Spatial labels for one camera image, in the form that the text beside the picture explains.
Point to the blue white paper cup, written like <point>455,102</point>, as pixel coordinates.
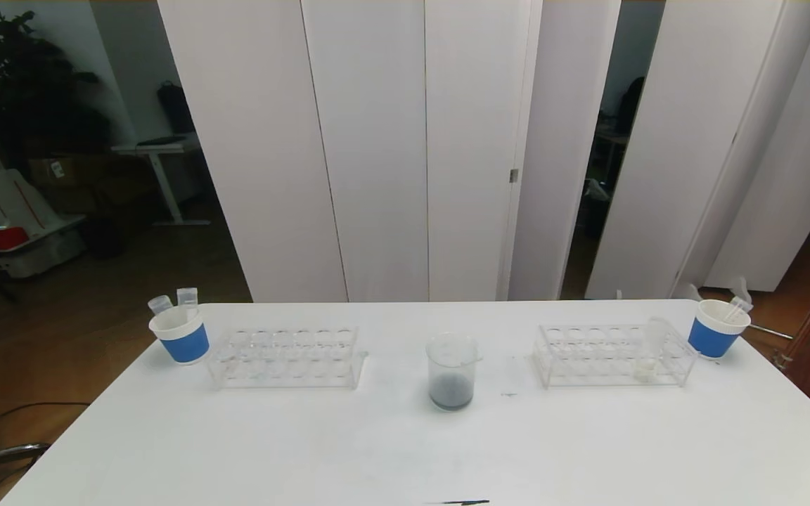
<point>711,339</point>
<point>185,344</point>

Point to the white partition foot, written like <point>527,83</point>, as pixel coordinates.
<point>686,289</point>

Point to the cardboard box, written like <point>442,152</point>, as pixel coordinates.
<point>60,170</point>

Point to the clear acrylic test tube rack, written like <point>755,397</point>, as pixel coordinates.
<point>292,351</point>
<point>605,355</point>

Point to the white machine base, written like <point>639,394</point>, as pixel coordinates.
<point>25,211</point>

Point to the red pigment test tube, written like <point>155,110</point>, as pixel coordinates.
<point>737,306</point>
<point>187,297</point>

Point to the blue pigment test tube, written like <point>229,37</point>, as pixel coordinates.
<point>160,305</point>

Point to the clear glass beaker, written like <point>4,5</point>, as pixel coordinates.
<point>451,393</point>

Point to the dark potted plant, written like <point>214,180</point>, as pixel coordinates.
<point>25,91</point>

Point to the black bag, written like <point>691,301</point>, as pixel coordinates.
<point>176,109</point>

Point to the white folding partition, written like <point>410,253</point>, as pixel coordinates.
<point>363,140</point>
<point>693,140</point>

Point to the white background desk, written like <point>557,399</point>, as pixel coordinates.
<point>159,147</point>

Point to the metal chair frame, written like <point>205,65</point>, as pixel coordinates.
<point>4,453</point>

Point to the white angled partition panel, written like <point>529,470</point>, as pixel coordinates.
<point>560,140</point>

